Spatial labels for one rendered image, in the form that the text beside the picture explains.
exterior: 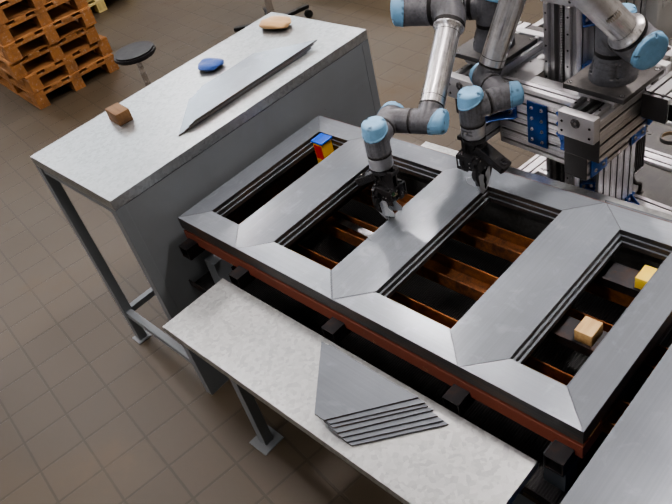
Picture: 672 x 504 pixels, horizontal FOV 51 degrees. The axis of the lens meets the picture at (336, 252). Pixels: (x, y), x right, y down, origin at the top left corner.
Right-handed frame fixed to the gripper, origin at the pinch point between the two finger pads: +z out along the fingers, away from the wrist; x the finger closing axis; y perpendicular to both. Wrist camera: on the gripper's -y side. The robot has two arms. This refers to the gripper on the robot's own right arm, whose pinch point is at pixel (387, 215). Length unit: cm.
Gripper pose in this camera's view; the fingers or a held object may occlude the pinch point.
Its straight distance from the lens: 226.5
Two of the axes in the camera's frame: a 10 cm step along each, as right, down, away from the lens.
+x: 6.7, -5.8, 4.6
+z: 2.1, 7.4, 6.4
